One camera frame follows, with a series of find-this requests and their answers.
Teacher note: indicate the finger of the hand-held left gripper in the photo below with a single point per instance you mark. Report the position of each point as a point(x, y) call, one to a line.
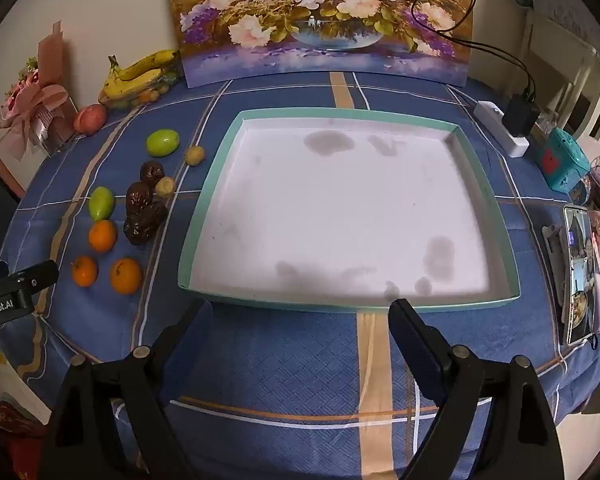
point(42, 274)

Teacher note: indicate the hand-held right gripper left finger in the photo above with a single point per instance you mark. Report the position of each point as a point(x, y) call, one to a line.
point(180, 342)

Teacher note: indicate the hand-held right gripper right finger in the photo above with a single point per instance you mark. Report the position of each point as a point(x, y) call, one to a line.
point(416, 341)

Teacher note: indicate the small orange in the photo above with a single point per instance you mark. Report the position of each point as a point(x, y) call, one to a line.
point(102, 236)
point(84, 271)
point(126, 275)

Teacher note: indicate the small green fruit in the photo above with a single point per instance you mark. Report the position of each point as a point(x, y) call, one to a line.
point(101, 203)

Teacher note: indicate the small tan longan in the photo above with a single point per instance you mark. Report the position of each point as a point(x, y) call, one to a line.
point(165, 186)
point(195, 155)

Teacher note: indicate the teal cardboard tray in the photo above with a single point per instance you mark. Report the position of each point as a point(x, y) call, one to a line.
point(330, 200)

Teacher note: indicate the large green fruit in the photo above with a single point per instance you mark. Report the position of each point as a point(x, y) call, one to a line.
point(162, 142)

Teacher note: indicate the blue plaid tablecloth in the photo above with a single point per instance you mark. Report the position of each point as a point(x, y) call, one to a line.
point(290, 360)

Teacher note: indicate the grey phone stand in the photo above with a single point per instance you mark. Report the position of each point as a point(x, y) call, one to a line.
point(552, 260)

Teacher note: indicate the red apple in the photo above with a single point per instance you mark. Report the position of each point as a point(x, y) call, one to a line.
point(90, 117)

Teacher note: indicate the pink flower bouquet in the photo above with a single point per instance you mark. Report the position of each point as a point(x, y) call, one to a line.
point(35, 100)

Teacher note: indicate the smartphone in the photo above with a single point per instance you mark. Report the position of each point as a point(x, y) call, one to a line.
point(579, 272)

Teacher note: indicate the yellow banana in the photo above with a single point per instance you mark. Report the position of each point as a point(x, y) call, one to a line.
point(130, 86)
point(147, 62)

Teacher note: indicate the clear plastic fruit container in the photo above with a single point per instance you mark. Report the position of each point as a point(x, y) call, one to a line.
point(152, 94)

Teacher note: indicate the white power strip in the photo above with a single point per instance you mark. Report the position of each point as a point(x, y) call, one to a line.
point(495, 127)

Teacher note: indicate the teal toy radio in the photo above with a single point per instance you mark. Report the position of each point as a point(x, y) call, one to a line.
point(562, 162)

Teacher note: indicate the black charger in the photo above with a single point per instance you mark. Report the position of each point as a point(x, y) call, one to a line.
point(520, 115)

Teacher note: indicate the white chair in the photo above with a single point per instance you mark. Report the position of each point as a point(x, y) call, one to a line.
point(575, 75)

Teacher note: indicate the flower painting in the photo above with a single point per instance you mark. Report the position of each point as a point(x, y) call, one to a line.
point(320, 20)

